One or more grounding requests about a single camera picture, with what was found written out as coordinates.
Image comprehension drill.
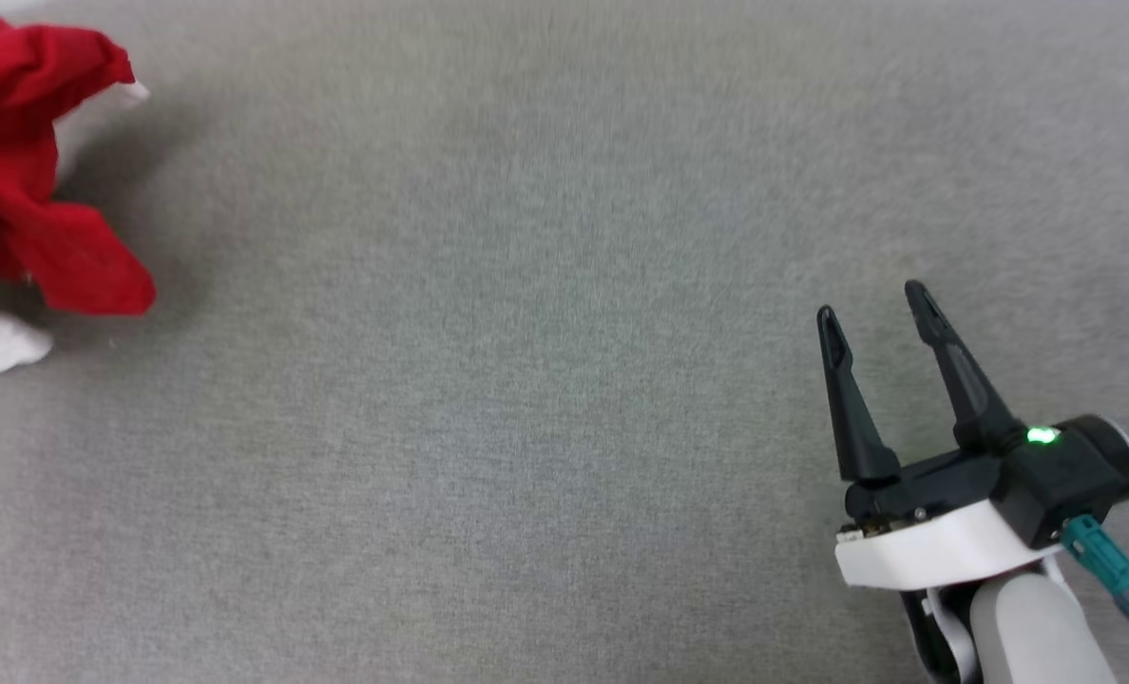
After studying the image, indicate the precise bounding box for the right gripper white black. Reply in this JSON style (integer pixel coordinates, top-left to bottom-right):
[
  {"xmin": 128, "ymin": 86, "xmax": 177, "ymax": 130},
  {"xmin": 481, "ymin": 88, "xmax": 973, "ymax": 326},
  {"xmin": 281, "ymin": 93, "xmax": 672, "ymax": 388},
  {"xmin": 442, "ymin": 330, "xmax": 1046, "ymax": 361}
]
[{"xmin": 816, "ymin": 279, "xmax": 1070, "ymax": 591}]

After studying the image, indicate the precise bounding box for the red white-sleeved shirt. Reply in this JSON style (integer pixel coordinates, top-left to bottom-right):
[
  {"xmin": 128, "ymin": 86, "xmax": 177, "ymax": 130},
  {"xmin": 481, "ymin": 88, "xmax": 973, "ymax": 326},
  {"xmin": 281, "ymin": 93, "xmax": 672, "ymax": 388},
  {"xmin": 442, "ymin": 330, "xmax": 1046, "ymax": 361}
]
[{"xmin": 0, "ymin": 14, "xmax": 158, "ymax": 382}]

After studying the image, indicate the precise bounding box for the right teal-plug camera cable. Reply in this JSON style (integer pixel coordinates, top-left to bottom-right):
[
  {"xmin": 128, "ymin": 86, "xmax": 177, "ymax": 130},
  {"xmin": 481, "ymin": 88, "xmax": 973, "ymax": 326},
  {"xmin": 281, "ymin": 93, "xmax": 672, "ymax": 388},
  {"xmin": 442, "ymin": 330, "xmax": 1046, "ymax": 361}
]
[{"xmin": 1062, "ymin": 515, "xmax": 1129, "ymax": 684}]

